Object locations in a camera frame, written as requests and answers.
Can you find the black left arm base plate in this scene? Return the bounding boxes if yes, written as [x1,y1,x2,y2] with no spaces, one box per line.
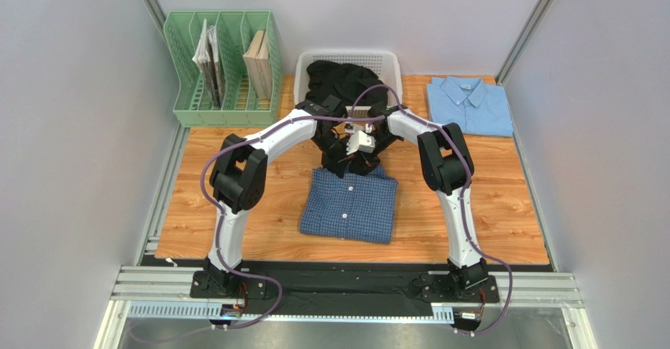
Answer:
[190,270,267,299]

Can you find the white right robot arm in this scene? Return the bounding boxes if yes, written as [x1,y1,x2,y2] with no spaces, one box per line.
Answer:
[349,103,488,298]

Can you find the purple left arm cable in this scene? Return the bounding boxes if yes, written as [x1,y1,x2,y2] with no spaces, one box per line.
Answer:
[125,112,388,334]

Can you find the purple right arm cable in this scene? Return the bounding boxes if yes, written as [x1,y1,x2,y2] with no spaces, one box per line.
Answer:
[349,83,515,336]

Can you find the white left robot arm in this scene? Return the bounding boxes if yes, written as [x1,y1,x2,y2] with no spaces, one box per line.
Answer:
[204,96,348,289]

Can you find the white plastic basket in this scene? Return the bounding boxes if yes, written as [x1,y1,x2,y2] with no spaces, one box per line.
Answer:
[293,49,403,108]

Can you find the blue checked long sleeve shirt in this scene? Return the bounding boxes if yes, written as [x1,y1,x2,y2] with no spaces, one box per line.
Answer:
[299,167,399,244]

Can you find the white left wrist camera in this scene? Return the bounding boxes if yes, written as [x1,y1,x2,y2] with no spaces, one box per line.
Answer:
[347,130,376,155]

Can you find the black garment in basket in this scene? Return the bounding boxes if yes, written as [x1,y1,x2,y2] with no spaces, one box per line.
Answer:
[305,60,382,106]

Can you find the green plastic file organizer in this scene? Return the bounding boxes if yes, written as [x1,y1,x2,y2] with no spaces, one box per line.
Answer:
[163,10,282,127]

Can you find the tan book in organizer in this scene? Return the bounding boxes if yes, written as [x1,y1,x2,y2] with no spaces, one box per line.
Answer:
[243,31,273,100]

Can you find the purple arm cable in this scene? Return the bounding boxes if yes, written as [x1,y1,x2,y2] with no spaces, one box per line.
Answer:
[349,83,515,336]
[125,112,388,334]

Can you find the aluminium rail frame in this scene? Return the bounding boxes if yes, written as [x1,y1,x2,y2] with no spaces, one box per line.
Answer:
[109,127,583,324]

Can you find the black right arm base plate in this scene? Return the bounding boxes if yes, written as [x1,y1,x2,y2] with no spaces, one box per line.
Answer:
[411,274,501,303]

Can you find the white papers in organizer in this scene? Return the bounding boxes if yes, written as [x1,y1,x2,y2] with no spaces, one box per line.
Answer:
[192,19,226,109]

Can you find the folded light blue shirt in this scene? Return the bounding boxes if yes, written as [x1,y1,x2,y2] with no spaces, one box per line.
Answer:
[426,76,513,138]

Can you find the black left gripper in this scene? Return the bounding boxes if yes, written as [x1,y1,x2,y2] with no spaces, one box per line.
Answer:
[313,131,358,179]

